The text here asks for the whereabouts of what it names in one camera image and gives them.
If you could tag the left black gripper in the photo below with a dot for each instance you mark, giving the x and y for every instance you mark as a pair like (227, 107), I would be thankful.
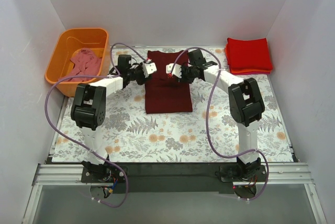
(143, 73)

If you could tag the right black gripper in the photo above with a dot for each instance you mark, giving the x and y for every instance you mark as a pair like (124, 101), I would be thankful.
(182, 73)

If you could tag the dark maroon t shirt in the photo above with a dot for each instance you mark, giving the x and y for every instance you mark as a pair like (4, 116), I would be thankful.
(165, 94)

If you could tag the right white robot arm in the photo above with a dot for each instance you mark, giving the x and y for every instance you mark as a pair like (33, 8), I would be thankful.
(245, 103)

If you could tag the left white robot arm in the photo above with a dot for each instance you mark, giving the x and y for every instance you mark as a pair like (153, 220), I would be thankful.
(89, 111)

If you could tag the pink t shirt in basket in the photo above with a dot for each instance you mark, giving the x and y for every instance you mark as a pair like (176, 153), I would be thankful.
(83, 63)

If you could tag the orange plastic basket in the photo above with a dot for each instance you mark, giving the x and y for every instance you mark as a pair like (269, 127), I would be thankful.
(70, 43)

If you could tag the orange folded t shirt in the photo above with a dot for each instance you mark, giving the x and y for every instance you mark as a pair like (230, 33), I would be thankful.
(249, 71)

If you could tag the floral table mat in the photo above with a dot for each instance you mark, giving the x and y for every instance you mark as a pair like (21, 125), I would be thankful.
(131, 135)

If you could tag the red folded t shirt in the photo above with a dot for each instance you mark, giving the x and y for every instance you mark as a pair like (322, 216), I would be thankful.
(248, 54)

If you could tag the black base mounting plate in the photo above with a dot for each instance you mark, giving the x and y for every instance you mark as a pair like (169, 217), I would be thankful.
(176, 178)

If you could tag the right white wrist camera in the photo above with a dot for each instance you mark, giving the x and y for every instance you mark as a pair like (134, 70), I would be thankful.
(174, 69)

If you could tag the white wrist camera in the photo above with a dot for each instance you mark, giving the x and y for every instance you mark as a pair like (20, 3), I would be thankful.
(174, 69)
(149, 67)

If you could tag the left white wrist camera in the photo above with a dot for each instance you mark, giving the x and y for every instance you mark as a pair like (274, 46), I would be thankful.
(149, 67)

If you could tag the aluminium frame rail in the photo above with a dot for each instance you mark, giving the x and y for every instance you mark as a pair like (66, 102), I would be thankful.
(287, 173)

